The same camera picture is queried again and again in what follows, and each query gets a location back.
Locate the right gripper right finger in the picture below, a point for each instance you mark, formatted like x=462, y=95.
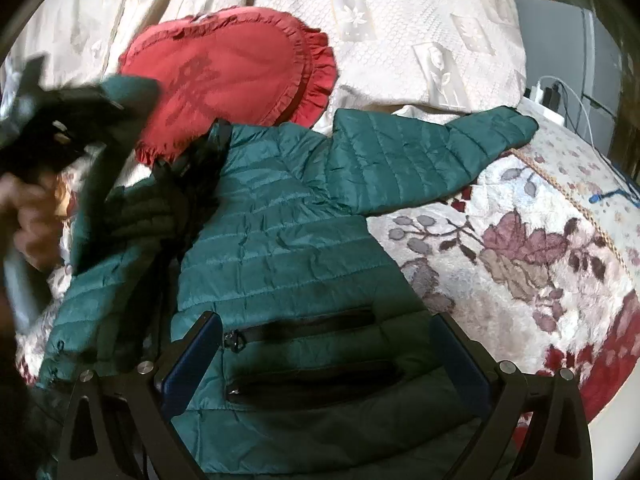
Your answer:
x=557, y=443

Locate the left hand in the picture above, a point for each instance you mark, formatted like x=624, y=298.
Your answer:
x=35, y=228

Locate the beige quilted blanket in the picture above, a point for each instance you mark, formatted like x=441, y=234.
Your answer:
x=447, y=56

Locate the floral bed cover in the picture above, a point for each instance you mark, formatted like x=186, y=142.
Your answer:
x=558, y=271

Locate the white charger with cable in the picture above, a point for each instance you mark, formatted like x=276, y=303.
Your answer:
x=557, y=101

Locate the green quilted puffer jacket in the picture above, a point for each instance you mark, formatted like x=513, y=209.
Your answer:
x=325, y=370

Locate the red heart-shaped ruffled pillow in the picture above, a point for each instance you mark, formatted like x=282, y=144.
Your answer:
x=248, y=65

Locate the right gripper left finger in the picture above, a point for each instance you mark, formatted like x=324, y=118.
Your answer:
x=119, y=427

